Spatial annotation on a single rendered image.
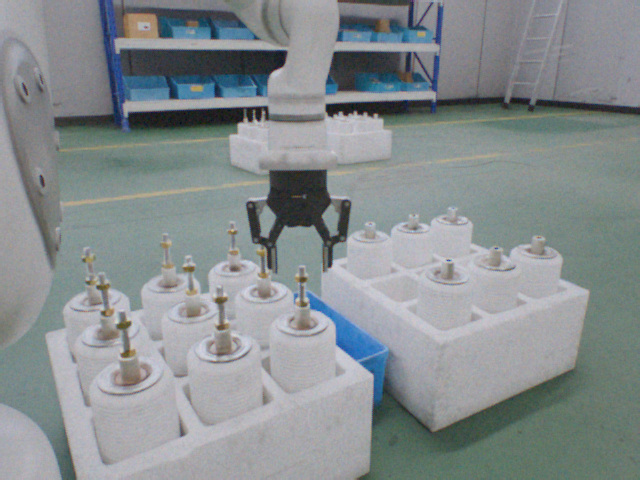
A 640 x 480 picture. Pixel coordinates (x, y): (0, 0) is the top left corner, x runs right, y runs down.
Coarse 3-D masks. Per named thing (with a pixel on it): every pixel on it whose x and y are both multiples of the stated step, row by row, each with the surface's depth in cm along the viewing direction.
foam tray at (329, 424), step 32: (64, 352) 77; (160, 352) 79; (64, 384) 70; (320, 384) 70; (352, 384) 70; (64, 416) 64; (192, 416) 63; (256, 416) 63; (288, 416) 65; (320, 416) 68; (352, 416) 72; (96, 448) 58; (160, 448) 58; (192, 448) 58; (224, 448) 61; (256, 448) 64; (288, 448) 67; (320, 448) 70; (352, 448) 74
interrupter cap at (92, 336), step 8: (88, 328) 70; (96, 328) 70; (136, 328) 70; (88, 336) 68; (96, 336) 68; (120, 336) 68; (88, 344) 66; (96, 344) 66; (104, 344) 66; (112, 344) 66; (120, 344) 66
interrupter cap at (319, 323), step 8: (288, 312) 74; (312, 312) 74; (280, 320) 72; (288, 320) 72; (312, 320) 72; (320, 320) 72; (328, 320) 72; (280, 328) 70; (288, 328) 70; (296, 328) 70; (304, 328) 70; (312, 328) 70; (320, 328) 70; (296, 336) 68; (304, 336) 68; (312, 336) 68
